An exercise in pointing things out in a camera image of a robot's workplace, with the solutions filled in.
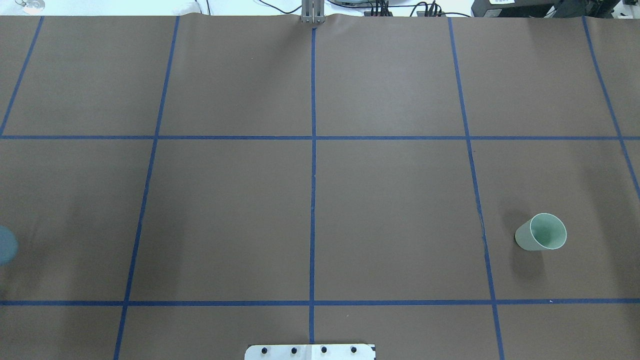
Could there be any light green cup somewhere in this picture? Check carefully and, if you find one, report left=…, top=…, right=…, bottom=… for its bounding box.
left=514, top=213, right=568, bottom=251

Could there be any aluminium frame post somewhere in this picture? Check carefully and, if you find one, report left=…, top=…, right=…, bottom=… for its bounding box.
left=300, top=0, right=326, bottom=25

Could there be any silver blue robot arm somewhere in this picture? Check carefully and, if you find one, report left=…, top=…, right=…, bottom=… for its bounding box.
left=0, top=225, right=19, bottom=266

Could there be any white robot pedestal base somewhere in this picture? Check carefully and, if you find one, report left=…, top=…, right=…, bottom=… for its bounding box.
left=244, top=343, right=377, bottom=360

